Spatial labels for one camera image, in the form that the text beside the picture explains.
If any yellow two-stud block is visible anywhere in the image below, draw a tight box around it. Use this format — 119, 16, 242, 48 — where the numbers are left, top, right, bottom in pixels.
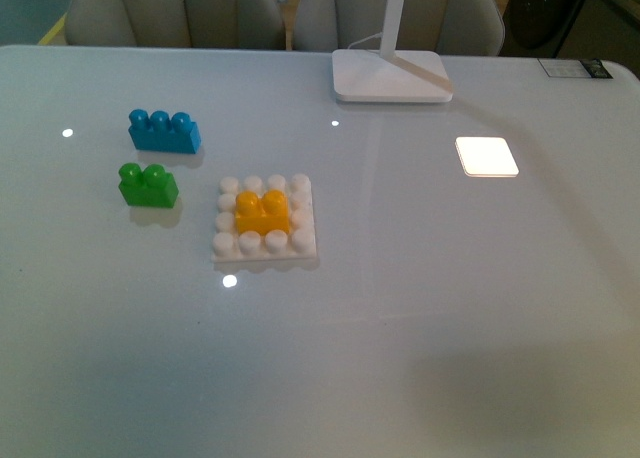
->
235, 189, 290, 236

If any white studded base plate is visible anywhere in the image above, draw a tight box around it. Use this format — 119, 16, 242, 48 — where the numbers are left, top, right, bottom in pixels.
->
212, 174, 317, 263

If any green two-stud block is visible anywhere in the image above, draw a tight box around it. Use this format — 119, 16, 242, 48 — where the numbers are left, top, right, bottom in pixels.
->
118, 163, 179, 208

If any blue three-stud block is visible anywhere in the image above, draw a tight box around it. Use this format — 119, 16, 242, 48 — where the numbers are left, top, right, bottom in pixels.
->
129, 109, 201, 154

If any white desk lamp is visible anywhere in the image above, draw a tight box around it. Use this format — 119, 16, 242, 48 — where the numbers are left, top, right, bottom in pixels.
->
332, 0, 453, 104

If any beige chair right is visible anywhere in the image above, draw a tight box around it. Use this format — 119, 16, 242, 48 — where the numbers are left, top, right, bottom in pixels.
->
292, 0, 505, 56

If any beige chair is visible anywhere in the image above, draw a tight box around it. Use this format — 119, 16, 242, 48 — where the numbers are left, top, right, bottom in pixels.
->
292, 0, 505, 56
65, 0, 286, 50

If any beige chair left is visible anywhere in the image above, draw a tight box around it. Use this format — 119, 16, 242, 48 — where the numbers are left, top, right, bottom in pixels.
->
65, 0, 286, 50

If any black white table label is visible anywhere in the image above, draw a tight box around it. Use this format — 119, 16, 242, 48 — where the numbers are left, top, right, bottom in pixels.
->
538, 58, 612, 79

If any white lamp cable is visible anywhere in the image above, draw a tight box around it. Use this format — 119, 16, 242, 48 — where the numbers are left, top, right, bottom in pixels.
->
346, 32, 384, 52

